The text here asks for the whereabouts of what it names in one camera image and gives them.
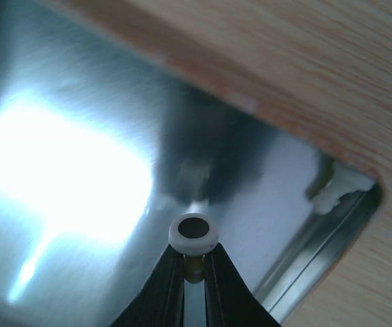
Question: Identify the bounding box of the white piece tray bottom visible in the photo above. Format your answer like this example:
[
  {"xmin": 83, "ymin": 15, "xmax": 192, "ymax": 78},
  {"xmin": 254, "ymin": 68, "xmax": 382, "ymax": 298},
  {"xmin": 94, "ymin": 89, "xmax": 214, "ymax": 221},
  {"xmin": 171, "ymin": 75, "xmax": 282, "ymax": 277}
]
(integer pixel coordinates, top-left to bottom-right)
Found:
[{"xmin": 169, "ymin": 213, "xmax": 219, "ymax": 284}]

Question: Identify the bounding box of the metal tray wooden rim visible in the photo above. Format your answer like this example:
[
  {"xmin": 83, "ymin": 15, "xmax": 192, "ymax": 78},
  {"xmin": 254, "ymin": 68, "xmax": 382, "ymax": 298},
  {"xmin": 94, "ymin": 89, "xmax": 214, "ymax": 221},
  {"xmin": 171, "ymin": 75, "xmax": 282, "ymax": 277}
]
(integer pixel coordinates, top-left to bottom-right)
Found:
[{"xmin": 0, "ymin": 1, "xmax": 382, "ymax": 326}]

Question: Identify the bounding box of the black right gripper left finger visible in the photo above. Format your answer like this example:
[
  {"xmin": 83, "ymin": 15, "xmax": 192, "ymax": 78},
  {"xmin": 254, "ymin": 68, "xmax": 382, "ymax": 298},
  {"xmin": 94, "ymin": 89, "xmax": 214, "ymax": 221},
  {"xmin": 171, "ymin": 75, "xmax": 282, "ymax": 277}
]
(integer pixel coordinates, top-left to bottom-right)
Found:
[{"xmin": 110, "ymin": 245, "xmax": 184, "ymax": 327}]

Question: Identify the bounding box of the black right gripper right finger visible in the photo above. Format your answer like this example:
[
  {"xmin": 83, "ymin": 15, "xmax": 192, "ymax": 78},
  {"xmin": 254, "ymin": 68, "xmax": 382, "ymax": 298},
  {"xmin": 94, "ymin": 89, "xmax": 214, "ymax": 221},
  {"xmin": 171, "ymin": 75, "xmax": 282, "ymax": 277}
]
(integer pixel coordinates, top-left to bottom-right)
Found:
[{"xmin": 204, "ymin": 243, "xmax": 280, "ymax": 327}]

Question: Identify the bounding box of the white piece tray corner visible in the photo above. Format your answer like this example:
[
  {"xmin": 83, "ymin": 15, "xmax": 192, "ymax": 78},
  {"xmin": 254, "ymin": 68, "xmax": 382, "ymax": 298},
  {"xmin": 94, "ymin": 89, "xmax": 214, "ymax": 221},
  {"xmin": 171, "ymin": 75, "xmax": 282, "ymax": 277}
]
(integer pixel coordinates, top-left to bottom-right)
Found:
[{"xmin": 305, "ymin": 156, "xmax": 376, "ymax": 215}]

